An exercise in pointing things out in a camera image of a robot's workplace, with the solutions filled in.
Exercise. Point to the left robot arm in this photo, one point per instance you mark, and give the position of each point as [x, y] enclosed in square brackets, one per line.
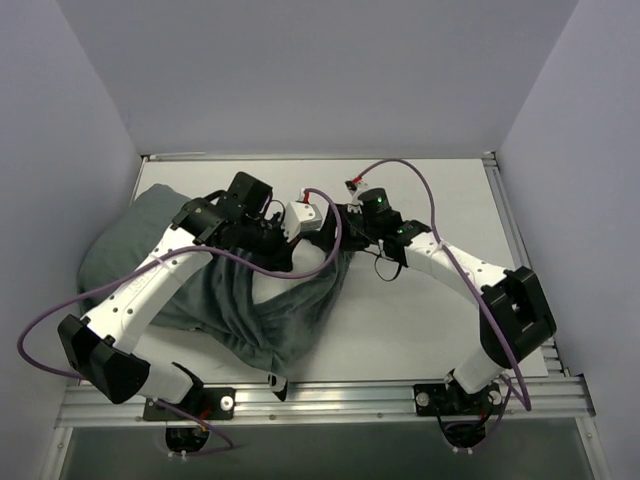
[170, 239]

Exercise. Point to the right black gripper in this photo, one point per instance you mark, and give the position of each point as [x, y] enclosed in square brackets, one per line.
[338, 232]

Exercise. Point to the right aluminium rail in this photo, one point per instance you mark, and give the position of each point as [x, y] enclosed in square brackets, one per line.
[541, 229]

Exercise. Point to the front aluminium rail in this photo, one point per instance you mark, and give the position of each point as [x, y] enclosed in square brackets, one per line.
[325, 403]

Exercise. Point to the aluminium rail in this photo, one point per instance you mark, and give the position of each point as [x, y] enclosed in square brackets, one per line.
[325, 403]
[541, 229]

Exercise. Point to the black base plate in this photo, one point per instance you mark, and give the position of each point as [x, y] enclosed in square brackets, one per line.
[212, 403]
[449, 399]

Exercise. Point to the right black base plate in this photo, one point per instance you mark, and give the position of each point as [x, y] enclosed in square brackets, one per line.
[449, 399]

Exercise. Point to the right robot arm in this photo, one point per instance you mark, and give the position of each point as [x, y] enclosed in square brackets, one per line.
[514, 316]

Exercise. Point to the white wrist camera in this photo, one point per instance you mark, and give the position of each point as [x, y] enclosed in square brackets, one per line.
[356, 188]
[300, 217]

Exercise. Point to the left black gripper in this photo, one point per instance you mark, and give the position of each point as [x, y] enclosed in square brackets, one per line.
[279, 247]

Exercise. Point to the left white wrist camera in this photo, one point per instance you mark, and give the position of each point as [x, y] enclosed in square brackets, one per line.
[300, 217]

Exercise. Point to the zebra pillowcase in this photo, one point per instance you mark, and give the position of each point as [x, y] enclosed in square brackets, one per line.
[217, 300]

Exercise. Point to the white pillow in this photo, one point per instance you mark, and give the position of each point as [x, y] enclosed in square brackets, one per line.
[305, 257]

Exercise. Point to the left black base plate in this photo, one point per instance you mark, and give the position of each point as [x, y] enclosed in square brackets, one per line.
[212, 403]

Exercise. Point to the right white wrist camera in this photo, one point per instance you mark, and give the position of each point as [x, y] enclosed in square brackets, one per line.
[356, 188]

